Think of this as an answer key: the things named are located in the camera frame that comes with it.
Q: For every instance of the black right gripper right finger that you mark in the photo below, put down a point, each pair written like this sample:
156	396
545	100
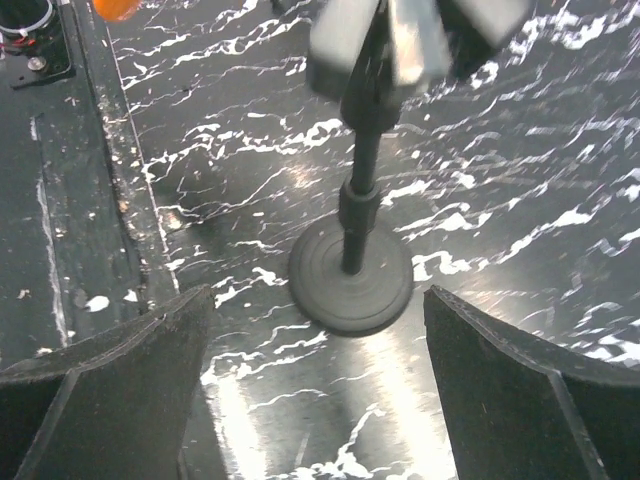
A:
517	406

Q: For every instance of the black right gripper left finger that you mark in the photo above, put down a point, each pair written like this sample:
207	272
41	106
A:
113	406

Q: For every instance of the black round-base stand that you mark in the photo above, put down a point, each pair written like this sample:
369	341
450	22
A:
346	272

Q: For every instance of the orange microphone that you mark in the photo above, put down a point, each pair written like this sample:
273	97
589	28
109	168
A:
116	10

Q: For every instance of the black front mounting rail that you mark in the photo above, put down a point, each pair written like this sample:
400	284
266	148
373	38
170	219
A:
81	245

